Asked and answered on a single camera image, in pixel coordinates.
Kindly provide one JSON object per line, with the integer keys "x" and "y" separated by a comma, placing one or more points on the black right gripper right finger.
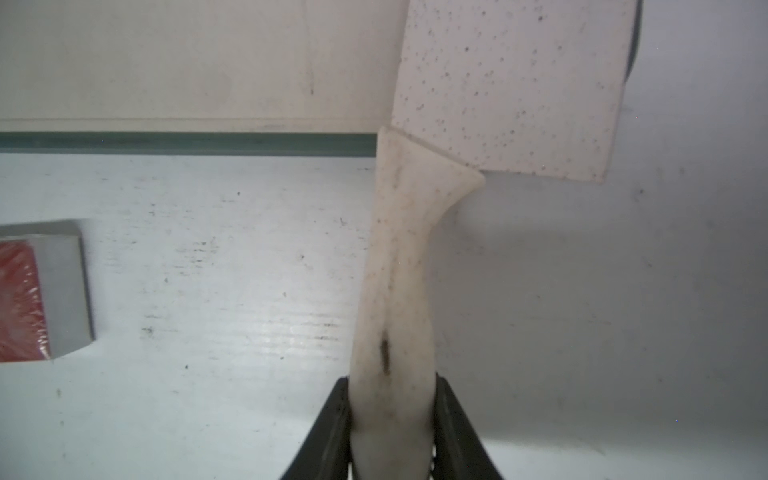
{"x": 459, "y": 452}

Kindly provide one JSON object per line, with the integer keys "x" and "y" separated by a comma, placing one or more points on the red flat box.
{"x": 45, "y": 308}

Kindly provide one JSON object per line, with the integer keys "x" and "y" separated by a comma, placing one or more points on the beige green-rimmed cutting board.
{"x": 294, "y": 78}

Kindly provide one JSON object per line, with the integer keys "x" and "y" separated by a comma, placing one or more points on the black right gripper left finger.
{"x": 325, "y": 453}

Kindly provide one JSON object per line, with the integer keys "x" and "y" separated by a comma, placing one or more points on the white speckled cleaver knife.
{"x": 396, "y": 270}

